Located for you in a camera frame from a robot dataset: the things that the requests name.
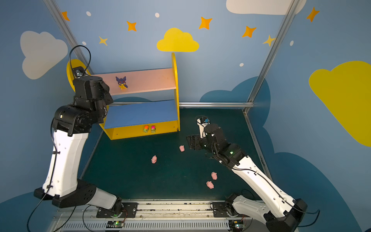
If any purple creature toy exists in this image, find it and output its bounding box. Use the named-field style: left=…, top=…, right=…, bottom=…
left=116, top=76, right=128, bottom=90

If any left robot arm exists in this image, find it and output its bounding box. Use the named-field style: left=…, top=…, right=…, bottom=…
left=34, top=75, right=123, bottom=217

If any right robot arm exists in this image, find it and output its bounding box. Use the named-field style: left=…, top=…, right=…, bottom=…
left=186, top=117, right=307, bottom=232

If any yellow toy shelf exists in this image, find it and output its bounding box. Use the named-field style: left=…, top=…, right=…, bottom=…
left=66, top=52, right=181, bottom=140

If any right controller board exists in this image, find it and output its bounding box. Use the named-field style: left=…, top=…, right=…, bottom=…
left=228, top=220, right=245, bottom=232

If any controller board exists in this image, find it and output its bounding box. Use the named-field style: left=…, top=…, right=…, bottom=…
left=106, top=220, right=125, bottom=229
left=228, top=220, right=245, bottom=232

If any left controller board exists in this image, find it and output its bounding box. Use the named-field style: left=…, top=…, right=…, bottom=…
left=106, top=220, right=125, bottom=229

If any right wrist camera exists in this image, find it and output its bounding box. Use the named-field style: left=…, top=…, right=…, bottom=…
left=196, top=116, right=210, bottom=138

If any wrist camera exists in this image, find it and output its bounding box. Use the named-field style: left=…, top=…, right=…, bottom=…
left=196, top=116, right=210, bottom=138
left=72, top=66, right=87, bottom=78

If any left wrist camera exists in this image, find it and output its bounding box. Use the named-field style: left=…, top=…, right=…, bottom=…
left=72, top=66, right=87, bottom=78

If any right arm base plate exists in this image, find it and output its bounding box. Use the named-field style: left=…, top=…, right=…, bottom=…
left=211, top=202, right=242, bottom=218

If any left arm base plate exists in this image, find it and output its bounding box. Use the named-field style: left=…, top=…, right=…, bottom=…
left=96, top=202, right=138, bottom=218

